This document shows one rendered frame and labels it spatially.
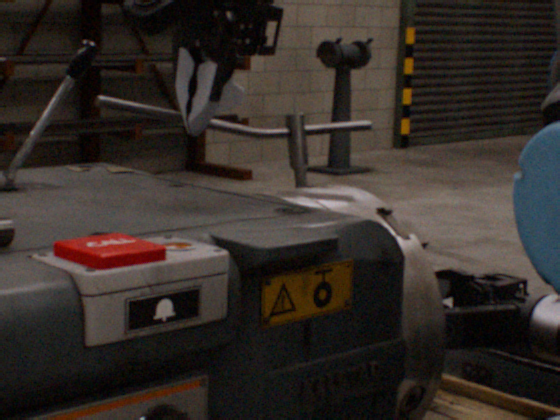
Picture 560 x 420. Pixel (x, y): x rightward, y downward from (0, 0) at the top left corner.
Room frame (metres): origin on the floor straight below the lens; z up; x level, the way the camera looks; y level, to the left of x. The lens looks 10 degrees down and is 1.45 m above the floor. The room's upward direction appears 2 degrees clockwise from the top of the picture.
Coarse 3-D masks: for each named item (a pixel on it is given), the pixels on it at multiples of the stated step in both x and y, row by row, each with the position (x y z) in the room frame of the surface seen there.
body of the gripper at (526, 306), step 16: (496, 272) 1.47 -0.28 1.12; (464, 288) 1.41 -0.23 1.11; (480, 288) 1.40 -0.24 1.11; (496, 288) 1.40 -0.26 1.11; (512, 288) 1.42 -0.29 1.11; (464, 304) 1.41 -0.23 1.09; (480, 304) 1.39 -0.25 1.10; (496, 304) 1.38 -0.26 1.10; (512, 304) 1.39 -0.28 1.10; (528, 304) 1.35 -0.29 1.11; (528, 320) 1.34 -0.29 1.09
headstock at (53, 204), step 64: (0, 192) 1.13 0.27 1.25; (64, 192) 1.14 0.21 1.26; (128, 192) 1.15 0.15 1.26; (192, 192) 1.17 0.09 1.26; (0, 256) 0.85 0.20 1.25; (384, 256) 1.06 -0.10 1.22; (0, 320) 0.76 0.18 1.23; (64, 320) 0.79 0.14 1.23; (256, 320) 0.95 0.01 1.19; (320, 320) 1.00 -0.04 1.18; (384, 320) 1.06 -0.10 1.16; (0, 384) 0.76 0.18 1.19; (64, 384) 0.84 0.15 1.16; (128, 384) 0.88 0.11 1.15; (192, 384) 0.92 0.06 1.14; (256, 384) 0.95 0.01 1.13; (320, 384) 0.99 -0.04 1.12; (384, 384) 1.06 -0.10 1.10
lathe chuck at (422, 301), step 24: (312, 192) 1.31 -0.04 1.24; (336, 192) 1.32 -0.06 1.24; (360, 192) 1.34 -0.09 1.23; (360, 216) 1.27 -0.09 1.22; (408, 240) 1.27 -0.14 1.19; (408, 264) 1.25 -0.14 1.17; (408, 288) 1.23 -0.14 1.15; (432, 288) 1.25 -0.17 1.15; (408, 312) 1.22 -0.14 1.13; (432, 312) 1.24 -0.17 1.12; (408, 336) 1.21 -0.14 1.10; (432, 336) 1.23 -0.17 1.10; (408, 360) 1.21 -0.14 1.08; (432, 360) 1.24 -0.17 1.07; (408, 384) 1.21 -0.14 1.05; (432, 384) 1.24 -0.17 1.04
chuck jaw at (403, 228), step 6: (384, 216) 1.30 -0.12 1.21; (390, 216) 1.31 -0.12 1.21; (390, 222) 1.30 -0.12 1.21; (396, 222) 1.30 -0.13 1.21; (402, 222) 1.34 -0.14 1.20; (408, 222) 1.34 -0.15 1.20; (396, 228) 1.29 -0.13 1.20; (402, 228) 1.30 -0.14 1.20; (408, 228) 1.33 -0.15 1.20; (414, 228) 1.34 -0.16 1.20; (396, 234) 1.28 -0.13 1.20; (402, 234) 1.29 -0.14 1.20; (408, 234) 1.29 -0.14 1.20; (414, 234) 1.33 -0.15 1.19; (420, 234) 1.33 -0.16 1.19; (402, 240) 1.28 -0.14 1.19; (420, 240) 1.32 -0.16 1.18; (426, 240) 1.33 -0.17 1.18
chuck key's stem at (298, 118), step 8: (288, 120) 1.36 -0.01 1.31; (296, 120) 1.35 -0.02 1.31; (304, 120) 1.36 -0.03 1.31; (296, 128) 1.35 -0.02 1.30; (304, 128) 1.36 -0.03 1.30; (296, 136) 1.35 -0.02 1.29; (304, 136) 1.36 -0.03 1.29; (288, 144) 1.36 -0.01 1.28; (296, 144) 1.35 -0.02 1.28; (304, 144) 1.35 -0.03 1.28; (296, 152) 1.35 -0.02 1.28; (304, 152) 1.35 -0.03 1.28; (296, 160) 1.35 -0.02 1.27; (304, 160) 1.35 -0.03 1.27; (296, 168) 1.35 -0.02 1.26; (304, 168) 1.35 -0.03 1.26; (296, 176) 1.35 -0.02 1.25; (304, 176) 1.35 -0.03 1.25; (296, 184) 1.35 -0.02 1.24; (304, 184) 1.35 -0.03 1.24
